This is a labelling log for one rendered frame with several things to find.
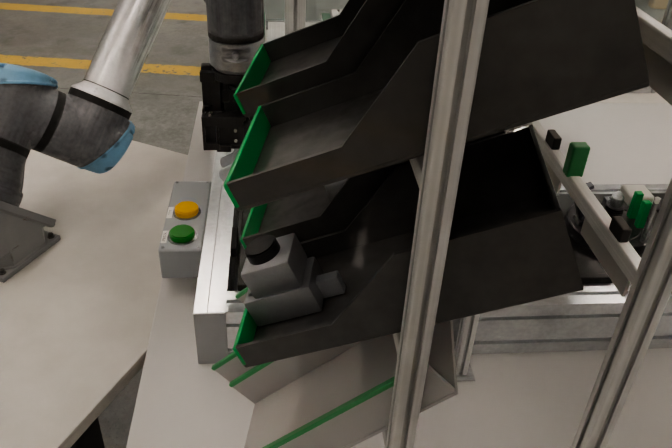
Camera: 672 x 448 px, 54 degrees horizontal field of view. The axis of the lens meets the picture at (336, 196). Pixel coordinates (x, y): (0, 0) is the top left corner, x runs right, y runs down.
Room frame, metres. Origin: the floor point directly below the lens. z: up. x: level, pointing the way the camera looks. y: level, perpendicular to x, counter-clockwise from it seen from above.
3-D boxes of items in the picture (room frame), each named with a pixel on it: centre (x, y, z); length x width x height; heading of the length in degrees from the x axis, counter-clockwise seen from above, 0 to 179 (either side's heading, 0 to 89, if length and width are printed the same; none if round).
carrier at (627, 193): (0.93, -0.47, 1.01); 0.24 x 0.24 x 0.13; 6
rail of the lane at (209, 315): (1.13, 0.21, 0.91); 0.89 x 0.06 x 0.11; 6
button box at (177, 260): (0.94, 0.26, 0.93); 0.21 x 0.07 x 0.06; 6
